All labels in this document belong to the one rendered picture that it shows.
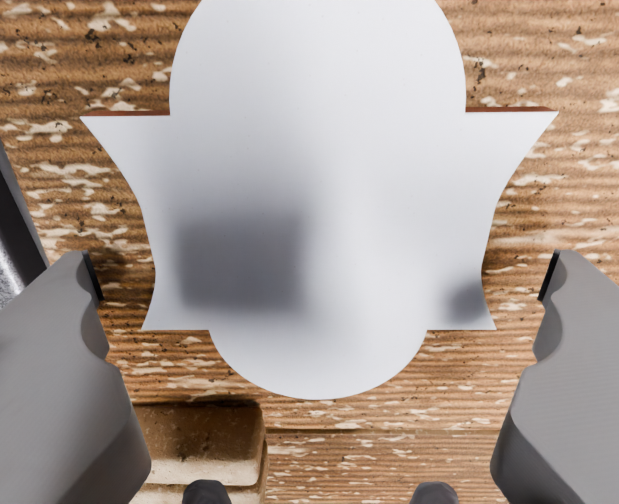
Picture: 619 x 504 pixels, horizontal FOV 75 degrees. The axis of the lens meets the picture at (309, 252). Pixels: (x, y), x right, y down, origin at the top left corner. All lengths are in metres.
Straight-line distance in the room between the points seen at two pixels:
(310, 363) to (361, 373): 0.02
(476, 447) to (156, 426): 0.14
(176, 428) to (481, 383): 0.13
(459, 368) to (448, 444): 0.05
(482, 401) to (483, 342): 0.03
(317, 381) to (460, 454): 0.09
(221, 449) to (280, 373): 0.04
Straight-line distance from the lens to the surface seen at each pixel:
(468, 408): 0.20
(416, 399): 0.19
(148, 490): 0.20
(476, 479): 0.25
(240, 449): 0.18
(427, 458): 0.22
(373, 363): 0.16
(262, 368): 0.16
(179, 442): 0.18
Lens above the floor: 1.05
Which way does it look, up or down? 60 degrees down
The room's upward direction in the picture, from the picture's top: 179 degrees counter-clockwise
